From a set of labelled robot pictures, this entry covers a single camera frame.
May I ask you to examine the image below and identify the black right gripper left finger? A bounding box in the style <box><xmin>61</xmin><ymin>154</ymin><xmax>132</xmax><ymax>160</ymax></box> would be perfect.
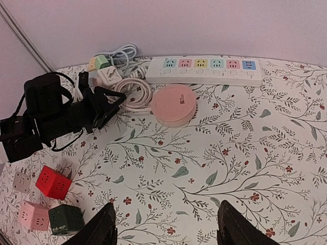
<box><xmin>63</xmin><ymin>203</ymin><xmax>118</xmax><ymax>245</ymax></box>

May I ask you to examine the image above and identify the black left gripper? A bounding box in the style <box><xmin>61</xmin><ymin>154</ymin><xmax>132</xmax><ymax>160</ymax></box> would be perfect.
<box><xmin>83</xmin><ymin>86</ymin><xmax>126</xmax><ymax>133</ymax></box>

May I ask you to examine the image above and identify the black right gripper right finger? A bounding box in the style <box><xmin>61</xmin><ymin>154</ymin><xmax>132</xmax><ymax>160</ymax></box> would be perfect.
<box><xmin>217</xmin><ymin>200</ymin><xmax>278</xmax><ymax>245</ymax></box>

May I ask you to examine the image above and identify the white plug block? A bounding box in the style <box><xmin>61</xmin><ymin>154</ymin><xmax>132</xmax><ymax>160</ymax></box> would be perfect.
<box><xmin>96</xmin><ymin>66</ymin><xmax>123</xmax><ymax>89</ymax></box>

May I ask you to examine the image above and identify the white cable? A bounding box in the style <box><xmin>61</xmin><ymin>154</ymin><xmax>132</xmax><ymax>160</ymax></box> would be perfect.
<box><xmin>109</xmin><ymin>63</ymin><xmax>154</xmax><ymax>113</ymax></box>

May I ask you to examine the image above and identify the dark green cube socket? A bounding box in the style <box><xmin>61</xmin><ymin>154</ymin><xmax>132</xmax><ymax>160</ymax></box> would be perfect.
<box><xmin>48</xmin><ymin>204</ymin><xmax>85</xmax><ymax>236</ymax></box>

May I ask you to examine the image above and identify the yellow cube socket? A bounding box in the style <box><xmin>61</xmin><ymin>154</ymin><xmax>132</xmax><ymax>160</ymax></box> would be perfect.
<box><xmin>87</xmin><ymin>57</ymin><xmax>97</xmax><ymax>72</ymax></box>

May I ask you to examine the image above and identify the green beige socket adapter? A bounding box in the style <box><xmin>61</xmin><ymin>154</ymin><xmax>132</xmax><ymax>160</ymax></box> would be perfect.
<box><xmin>95</xmin><ymin>55</ymin><xmax>110</xmax><ymax>70</ymax></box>

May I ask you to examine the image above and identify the light blue cable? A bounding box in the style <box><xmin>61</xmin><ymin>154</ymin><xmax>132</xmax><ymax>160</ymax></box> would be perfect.
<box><xmin>94</xmin><ymin>43</ymin><xmax>138</xmax><ymax>69</ymax></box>

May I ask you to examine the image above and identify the red cube socket adapter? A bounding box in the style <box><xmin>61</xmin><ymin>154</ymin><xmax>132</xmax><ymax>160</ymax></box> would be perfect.
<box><xmin>36</xmin><ymin>166</ymin><xmax>72</xmax><ymax>200</ymax></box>

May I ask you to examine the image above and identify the light pink cube socket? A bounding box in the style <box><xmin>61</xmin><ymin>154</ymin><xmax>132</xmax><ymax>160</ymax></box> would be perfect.
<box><xmin>18</xmin><ymin>200</ymin><xmax>49</xmax><ymax>231</ymax></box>

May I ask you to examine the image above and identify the pink round cable reel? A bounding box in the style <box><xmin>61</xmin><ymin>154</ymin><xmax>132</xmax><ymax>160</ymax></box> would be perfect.
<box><xmin>150</xmin><ymin>84</ymin><xmax>197</xmax><ymax>128</ymax></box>

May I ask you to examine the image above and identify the white plug adapter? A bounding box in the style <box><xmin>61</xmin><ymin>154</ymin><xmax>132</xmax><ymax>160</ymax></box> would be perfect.
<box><xmin>12</xmin><ymin>169</ymin><xmax>32</xmax><ymax>193</ymax></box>

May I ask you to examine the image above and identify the white colourful power strip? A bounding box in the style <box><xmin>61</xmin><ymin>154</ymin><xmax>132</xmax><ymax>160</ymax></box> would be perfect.
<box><xmin>146</xmin><ymin>55</ymin><xmax>263</xmax><ymax>87</ymax></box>

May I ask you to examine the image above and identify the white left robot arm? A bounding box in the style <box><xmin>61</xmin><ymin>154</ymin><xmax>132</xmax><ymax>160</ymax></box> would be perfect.
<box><xmin>1</xmin><ymin>72</ymin><xmax>126</xmax><ymax>163</ymax></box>

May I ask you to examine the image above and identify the floral table cloth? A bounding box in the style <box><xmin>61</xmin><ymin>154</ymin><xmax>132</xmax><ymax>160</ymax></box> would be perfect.
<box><xmin>1</xmin><ymin>59</ymin><xmax>326</xmax><ymax>244</ymax></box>

